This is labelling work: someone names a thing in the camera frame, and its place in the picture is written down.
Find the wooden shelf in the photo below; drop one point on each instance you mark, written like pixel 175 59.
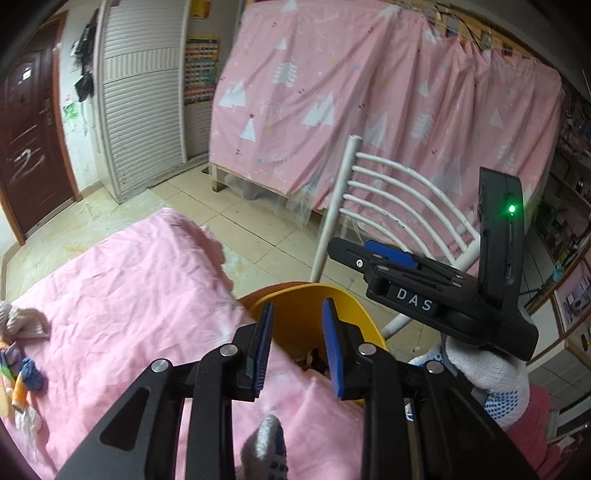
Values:
pixel 568 207

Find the dark brown door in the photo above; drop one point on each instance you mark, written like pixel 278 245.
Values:
pixel 27 129

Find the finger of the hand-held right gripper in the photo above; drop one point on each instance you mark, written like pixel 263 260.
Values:
pixel 351 256
pixel 392 254

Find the pink tree print curtain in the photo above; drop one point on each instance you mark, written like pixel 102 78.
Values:
pixel 360 83

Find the white metal chair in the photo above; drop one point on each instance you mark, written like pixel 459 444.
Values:
pixel 392 184

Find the pink cloth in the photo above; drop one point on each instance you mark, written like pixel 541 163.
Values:
pixel 538 424

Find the yellow bin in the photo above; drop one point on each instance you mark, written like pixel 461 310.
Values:
pixel 300 318

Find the pink blanket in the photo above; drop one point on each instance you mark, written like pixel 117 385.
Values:
pixel 129 295

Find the black hanging bags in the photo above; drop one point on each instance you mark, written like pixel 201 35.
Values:
pixel 85 55

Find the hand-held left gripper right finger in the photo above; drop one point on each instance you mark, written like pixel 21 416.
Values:
pixel 331 355

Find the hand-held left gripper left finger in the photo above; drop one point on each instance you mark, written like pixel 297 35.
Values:
pixel 262 355

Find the person's right hand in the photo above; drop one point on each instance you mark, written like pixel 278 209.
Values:
pixel 489 378

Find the wooden bed frame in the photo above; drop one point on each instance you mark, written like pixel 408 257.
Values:
pixel 217 177

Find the yellow sticker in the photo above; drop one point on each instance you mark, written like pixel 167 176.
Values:
pixel 199 8

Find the white slatted wardrobe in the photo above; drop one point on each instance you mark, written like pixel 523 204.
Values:
pixel 138 101

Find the colourful wall poster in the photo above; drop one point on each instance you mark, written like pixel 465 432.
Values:
pixel 202 71

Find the beige knit sock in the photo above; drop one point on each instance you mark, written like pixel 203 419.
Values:
pixel 21 318

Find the person's left hand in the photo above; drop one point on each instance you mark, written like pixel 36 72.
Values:
pixel 270 445

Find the colourful knit toy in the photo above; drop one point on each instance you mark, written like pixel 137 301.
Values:
pixel 21 383

